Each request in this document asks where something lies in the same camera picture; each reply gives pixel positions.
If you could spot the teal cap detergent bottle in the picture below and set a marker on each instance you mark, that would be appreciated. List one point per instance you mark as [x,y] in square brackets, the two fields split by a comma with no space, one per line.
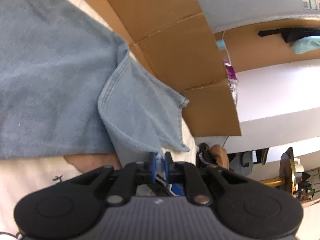
[221,45]

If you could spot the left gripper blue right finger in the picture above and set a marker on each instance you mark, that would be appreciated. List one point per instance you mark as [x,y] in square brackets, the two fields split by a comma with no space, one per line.
[189,177]

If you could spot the purple white refill pouch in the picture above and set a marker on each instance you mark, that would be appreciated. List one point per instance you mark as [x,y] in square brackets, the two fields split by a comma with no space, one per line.
[233,80]

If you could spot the blue denim pants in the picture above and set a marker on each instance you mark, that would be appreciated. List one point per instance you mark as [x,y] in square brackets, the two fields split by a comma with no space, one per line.
[70,86]

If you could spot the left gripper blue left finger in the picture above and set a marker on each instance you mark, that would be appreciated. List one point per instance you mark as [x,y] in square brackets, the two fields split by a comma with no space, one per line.
[125,181]

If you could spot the brown cardboard sheet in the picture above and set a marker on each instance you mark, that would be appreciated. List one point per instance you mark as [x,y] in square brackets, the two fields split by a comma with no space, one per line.
[173,41]

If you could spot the upright cardboard panel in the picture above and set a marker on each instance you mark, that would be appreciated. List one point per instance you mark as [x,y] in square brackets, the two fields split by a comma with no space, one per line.
[248,51]

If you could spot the gold barbell weight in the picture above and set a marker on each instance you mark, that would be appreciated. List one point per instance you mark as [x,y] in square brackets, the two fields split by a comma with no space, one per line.
[287,173]

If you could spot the grey wrapped mattress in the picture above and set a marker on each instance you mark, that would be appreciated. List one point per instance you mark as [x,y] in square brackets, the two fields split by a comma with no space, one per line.
[222,15]

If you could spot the teal cloth on shelf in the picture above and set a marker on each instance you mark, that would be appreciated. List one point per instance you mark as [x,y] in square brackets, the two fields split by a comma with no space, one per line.
[306,44]

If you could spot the cream bear print bedsheet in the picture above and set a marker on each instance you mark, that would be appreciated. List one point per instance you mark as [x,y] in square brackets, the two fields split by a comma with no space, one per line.
[20,177]

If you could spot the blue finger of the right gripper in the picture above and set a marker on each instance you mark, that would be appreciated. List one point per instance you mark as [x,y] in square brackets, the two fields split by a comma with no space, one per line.
[171,189]

